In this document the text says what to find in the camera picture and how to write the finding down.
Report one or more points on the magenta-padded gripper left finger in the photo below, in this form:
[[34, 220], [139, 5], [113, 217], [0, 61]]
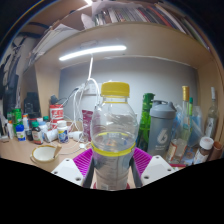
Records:
[[68, 171]]

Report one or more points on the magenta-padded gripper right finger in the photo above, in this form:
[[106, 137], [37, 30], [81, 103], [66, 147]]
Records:
[[158, 170]]

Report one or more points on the clear yellow-capped water bottle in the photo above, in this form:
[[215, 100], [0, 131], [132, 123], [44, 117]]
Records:
[[113, 160]]

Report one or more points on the cream ceramic mug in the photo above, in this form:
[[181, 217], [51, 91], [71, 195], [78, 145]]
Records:
[[43, 153]]

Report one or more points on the clear gold-capped bottle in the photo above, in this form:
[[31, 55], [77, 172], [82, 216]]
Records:
[[180, 143]]

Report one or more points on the white pill bottle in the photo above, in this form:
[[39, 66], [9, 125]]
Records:
[[62, 133]]

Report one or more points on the grey shaker bottle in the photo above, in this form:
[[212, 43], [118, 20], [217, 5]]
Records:
[[161, 130]]

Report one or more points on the brown jar with white lid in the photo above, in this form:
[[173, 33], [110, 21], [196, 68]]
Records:
[[202, 151]]

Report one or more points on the dark green-capped bottle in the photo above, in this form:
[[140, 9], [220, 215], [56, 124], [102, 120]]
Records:
[[37, 135]]

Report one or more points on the magenta pouch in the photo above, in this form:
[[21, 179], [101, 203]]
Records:
[[86, 125]]

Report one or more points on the green glass bottle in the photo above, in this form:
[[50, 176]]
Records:
[[145, 116]]

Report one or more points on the red and white canister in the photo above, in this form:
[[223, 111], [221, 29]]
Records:
[[56, 115]]

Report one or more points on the white bottle with blue cap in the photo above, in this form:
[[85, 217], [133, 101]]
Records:
[[20, 133]]

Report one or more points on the brown ceramic cup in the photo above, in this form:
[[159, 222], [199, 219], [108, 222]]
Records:
[[216, 150]]

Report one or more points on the tall clear glass bottle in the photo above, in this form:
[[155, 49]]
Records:
[[211, 120]]

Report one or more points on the slim green-capped bottle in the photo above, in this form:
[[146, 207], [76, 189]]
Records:
[[191, 103]]

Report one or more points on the green plastic container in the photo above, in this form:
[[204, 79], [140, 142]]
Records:
[[16, 116]]

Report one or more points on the hanging dark clothes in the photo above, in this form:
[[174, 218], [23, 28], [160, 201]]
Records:
[[8, 80]]

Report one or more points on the white LED desk lamp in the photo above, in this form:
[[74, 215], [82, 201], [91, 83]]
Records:
[[93, 51]]

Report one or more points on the wooden shelf unit with books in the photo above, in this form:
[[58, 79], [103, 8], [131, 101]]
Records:
[[133, 36]]

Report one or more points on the white wall power socket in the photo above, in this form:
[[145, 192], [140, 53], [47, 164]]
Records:
[[90, 89]]

